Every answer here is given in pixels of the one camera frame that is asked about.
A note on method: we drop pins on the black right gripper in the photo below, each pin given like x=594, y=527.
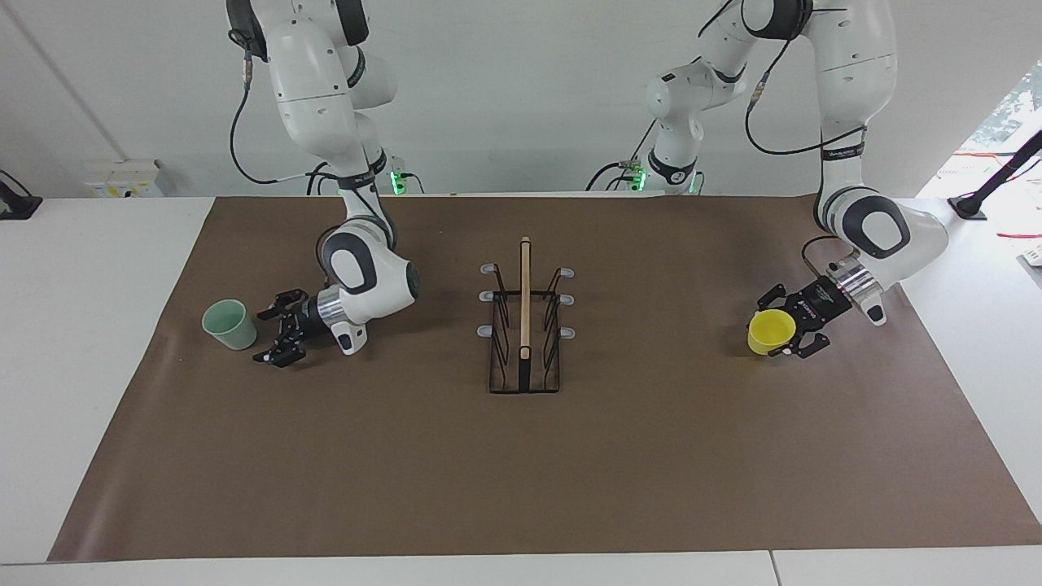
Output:
x=309, y=319

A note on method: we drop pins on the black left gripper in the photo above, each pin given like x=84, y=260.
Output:
x=822, y=303

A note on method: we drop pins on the yellow plastic cup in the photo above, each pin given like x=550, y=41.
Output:
x=769, y=330

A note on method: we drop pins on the pale green plastic cup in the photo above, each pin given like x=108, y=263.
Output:
x=229, y=325

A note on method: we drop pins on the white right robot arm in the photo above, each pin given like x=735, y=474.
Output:
x=313, y=81

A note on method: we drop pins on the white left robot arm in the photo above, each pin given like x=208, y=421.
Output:
x=855, y=65

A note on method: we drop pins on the brown paper table mat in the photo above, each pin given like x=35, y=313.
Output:
x=651, y=456

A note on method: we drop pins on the black angled stand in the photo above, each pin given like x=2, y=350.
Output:
x=973, y=203

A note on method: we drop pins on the small black stand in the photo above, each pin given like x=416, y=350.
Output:
x=18, y=205

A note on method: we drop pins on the white wall box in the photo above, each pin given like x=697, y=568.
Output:
x=122, y=177

